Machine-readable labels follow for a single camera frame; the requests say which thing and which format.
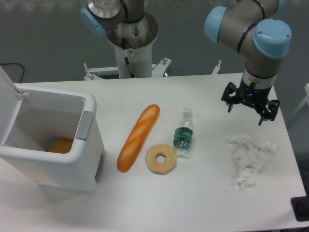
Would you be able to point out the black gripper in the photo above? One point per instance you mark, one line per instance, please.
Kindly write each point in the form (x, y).
(253, 92)

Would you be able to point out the white trash can lid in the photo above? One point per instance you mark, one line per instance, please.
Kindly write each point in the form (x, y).
(10, 102)

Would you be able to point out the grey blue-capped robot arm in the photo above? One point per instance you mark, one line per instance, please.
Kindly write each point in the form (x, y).
(247, 29)

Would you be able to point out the yellow item inside trash can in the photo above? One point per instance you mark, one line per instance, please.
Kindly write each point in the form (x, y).
(61, 146)

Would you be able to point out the white trash can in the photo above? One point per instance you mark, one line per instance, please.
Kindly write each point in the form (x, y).
(51, 135)

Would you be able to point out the crumpled white tissue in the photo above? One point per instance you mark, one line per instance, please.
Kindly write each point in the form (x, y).
(250, 157)

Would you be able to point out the crushed green-label plastic bottle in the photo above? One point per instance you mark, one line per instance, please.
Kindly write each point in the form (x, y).
(183, 134)

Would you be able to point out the beige toy donut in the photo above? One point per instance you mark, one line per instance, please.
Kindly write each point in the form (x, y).
(161, 159)

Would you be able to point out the black clamp at table edge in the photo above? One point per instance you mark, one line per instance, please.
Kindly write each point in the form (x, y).
(300, 207)

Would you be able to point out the orange toy baguette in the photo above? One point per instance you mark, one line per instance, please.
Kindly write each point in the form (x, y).
(136, 138)

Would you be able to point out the white frame at right edge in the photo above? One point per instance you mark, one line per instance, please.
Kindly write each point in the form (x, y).
(301, 108)

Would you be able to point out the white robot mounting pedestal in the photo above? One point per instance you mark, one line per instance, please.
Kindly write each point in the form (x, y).
(132, 34)

